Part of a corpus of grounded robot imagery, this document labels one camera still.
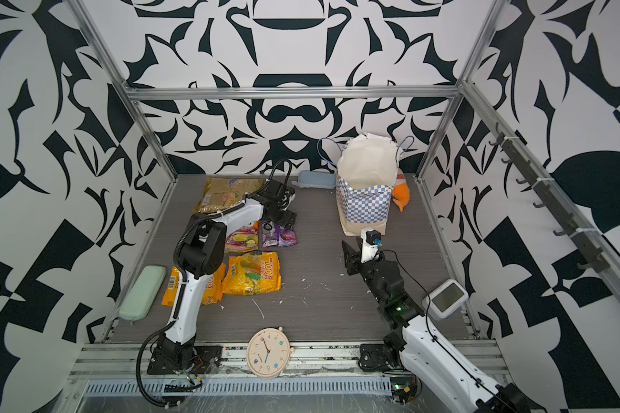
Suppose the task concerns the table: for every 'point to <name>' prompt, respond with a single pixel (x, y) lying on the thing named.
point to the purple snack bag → (274, 235)
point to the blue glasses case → (319, 180)
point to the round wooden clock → (268, 352)
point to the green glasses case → (142, 293)
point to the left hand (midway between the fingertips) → (284, 212)
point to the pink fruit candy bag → (244, 239)
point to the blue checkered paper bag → (367, 165)
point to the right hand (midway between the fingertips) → (349, 237)
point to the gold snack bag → (222, 192)
